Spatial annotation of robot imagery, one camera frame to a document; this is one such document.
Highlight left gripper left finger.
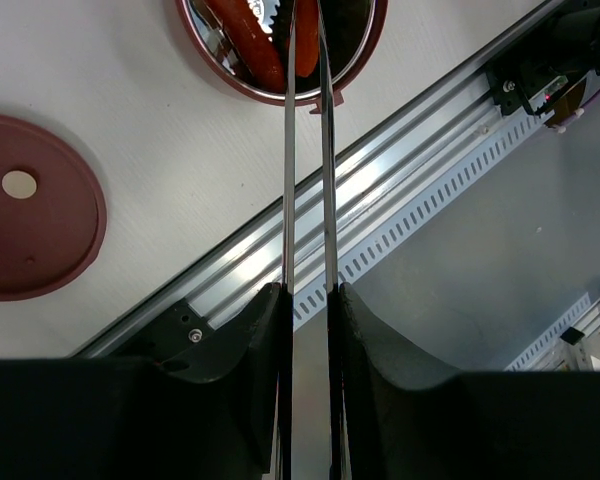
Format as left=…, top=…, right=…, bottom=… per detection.
left=0, top=284, right=282, bottom=479

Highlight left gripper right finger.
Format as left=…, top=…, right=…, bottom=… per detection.
left=329, top=284, right=600, bottom=479

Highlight long metal tongs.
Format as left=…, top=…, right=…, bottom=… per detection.
left=276, top=1, right=345, bottom=479

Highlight red sausage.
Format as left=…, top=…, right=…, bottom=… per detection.
left=206, top=0, right=286, bottom=93

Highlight red orange carrot slice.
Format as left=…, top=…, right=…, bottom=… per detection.
left=295, top=0, right=319, bottom=78

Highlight red lid left front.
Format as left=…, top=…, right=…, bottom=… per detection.
left=0, top=115, right=107, bottom=302

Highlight red steel bowl centre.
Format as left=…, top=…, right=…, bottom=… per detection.
left=176, top=1, right=388, bottom=114

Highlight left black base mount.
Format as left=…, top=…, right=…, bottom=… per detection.
left=111, top=300, right=214, bottom=363

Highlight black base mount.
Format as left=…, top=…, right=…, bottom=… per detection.
left=485, top=1, right=600, bottom=117
left=111, top=300, right=214, bottom=363

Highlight aluminium front rail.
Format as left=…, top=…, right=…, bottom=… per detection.
left=72, top=0, right=571, bottom=359

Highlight perforated cable duct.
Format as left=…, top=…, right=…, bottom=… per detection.
left=292, top=112, right=546, bottom=319

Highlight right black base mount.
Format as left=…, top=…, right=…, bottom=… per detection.
left=485, top=1, right=600, bottom=117

